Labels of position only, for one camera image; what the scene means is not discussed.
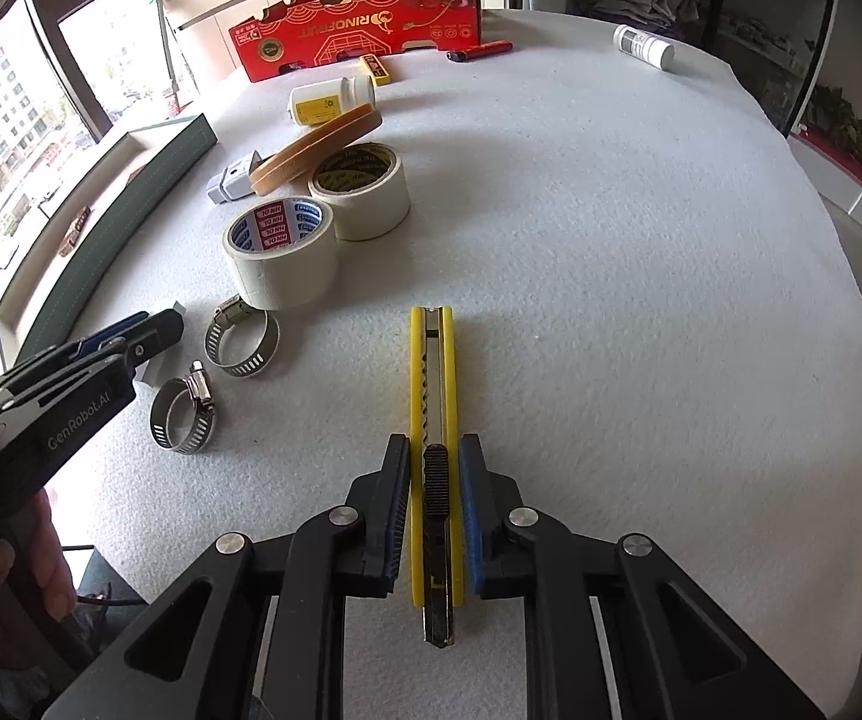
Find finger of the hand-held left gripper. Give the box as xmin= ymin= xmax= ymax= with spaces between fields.
xmin=3 ymin=313 xmax=153 ymax=380
xmin=0 ymin=307 xmax=186 ymax=421

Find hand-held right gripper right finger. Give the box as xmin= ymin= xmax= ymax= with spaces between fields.
xmin=458 ymin=433 xmax=828 ymax=720

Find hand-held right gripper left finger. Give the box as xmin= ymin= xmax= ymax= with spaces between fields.
xmin=41 ymin=433 xmax=412 ymax=720

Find metal hose clamp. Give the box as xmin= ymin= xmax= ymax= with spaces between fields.
xmin=205 ymin=298 xmax=280 ymax=378
xmin=149 ymin=362 xmax=219 ymax=455

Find yellow utility knife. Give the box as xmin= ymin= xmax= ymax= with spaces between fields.
xmin=408 ymin=305 xmax=466 ymax=647

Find green tray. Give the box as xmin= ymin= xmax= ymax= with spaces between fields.
xmin=0 ymin=112 xmax=219 ymax=365

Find white tape roll red-blue core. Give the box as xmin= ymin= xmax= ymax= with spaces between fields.
xmin=222 ymin=196 xmax=340 ymax=311

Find grey plug adapter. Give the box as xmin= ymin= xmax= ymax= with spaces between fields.
xmin=206 ymin=151 xmax=261 ymax=205

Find brown tape roll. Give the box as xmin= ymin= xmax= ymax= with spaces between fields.
xmin=249 ymin=106 xmax=384 ymax=200

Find white tape roll yellow-black core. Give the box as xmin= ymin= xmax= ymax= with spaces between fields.
xmin=308 ymin=142 xmax=411 ymax=242

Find small brown packet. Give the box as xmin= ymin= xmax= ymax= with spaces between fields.
xmin=58 ymin=208 xmax=93 ymax=256

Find white bottle yellow label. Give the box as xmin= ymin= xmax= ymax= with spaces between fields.
xmin=288 ymin=75 xmax=377 ymax=127

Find metal pole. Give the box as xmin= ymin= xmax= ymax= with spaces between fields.
xmin=147 ymin=0 xmax=181 ymax=102

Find red cardboard box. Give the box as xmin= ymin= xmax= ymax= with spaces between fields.
xmin=228 ymin=0 xmax=483 ymax=83

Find red lighter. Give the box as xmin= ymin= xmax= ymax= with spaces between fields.
xmin=446 ymin=40 xmax=514 ymax=64

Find white bottle grey label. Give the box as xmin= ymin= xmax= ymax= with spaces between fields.
xmin=612 ymin=24 xmax=677 ymax=70

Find red and white ledge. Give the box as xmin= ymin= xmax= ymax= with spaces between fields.
xmin=787 ymin=131 xmax=862 ymax=241

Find potted green plants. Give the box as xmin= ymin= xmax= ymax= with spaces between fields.
xmin=802 ymin=86 xmax=862 ymax=166

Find dark shelf cabinet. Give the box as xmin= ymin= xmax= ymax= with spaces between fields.
xmin=581 ymin=0 xmax=862 ymax=136

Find black cable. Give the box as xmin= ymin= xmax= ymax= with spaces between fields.
xmin=63 ymin=540 xmax=151 ymax=610

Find dark window frame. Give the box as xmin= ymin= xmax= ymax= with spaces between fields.
xmin=0 ymin=0 xmax=177 ymax=361

